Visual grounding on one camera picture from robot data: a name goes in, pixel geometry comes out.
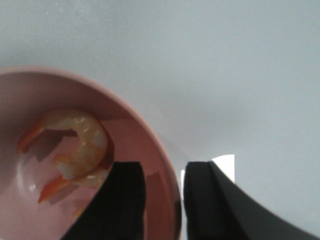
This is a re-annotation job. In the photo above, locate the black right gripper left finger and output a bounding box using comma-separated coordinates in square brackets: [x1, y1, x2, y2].
[63, 162, 146, 240]

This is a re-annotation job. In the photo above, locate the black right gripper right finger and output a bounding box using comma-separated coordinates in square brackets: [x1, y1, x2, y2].
[183, 161, 317, 240]

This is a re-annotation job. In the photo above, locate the cooked shrimp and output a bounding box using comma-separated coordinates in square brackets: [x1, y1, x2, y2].
[16, 108, 108, 180]
[37, 166, 110, 203]

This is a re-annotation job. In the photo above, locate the pink plastic bowl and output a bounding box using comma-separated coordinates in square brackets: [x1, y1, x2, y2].
[0, 66, 181, 240]

